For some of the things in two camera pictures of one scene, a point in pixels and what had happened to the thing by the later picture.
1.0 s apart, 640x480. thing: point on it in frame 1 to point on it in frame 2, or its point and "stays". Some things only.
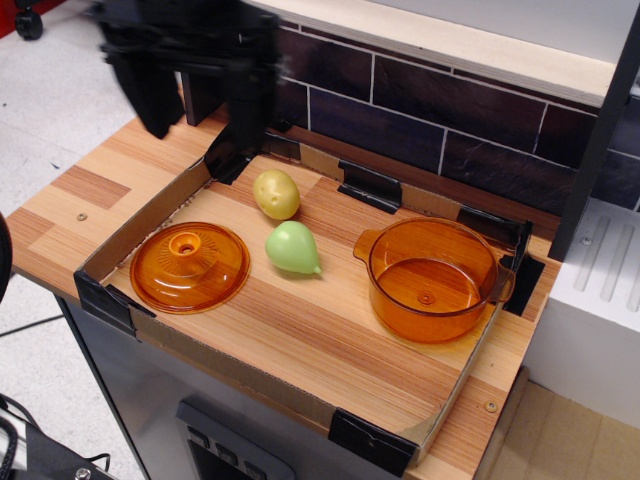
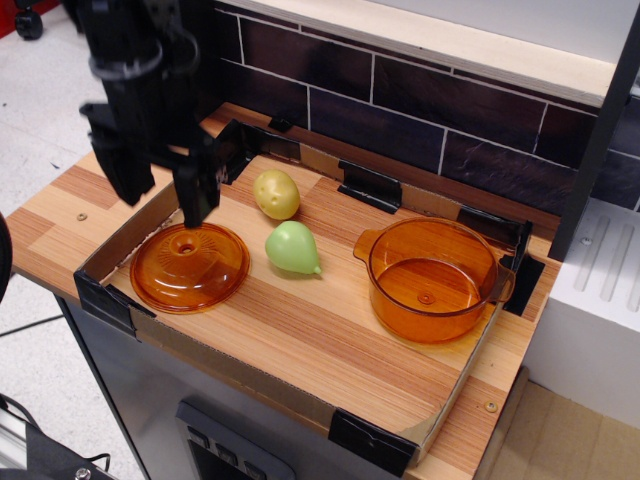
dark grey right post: [606, 124] stays
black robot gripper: [144, 38] to [147, 112]
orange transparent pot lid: [189, 267] stays
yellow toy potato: [277, 194] stays
